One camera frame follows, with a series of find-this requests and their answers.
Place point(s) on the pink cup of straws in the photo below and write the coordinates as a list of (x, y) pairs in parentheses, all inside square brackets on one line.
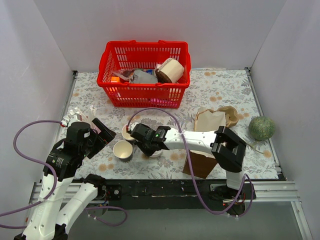
[(76, 115)]

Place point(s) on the red plastic shopping basket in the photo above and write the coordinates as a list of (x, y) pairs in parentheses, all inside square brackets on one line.
[(146, 56)]

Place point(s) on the clear plastic snack packet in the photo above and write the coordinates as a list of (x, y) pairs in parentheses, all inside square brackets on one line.
[(124, 75)]

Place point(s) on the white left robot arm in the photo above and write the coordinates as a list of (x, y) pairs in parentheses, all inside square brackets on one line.
[(49, 221)]

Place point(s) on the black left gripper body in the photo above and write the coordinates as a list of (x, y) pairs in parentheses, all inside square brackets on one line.
[(100, 135)]

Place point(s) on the grey crumpled pouch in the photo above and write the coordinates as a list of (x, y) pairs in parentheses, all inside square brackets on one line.
[(141, 77)]

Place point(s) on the green melon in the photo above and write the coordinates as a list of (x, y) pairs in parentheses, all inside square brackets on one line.
[(262, 128)]

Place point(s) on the white plastic cup lid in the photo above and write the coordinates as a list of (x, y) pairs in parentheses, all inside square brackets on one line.
[(156, 154)]

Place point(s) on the orange snack box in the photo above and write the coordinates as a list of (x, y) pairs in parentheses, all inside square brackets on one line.
[(115, 79)]

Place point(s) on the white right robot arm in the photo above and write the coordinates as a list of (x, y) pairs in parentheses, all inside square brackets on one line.
[(226, 146)]

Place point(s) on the black paper coffee cup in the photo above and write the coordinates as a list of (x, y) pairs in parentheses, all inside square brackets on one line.
[(123, 150)]

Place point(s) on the brown cardboard cup carrier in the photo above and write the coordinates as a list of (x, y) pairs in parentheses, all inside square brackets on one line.
[(231, 115)]

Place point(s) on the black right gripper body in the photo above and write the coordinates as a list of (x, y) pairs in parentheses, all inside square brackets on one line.
[(139, 139)]

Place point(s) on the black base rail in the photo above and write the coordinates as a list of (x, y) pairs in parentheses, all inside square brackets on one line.
[(159, 194)]

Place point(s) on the brown paper bag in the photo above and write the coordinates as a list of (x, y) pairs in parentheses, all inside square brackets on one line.
[(206, 120)]

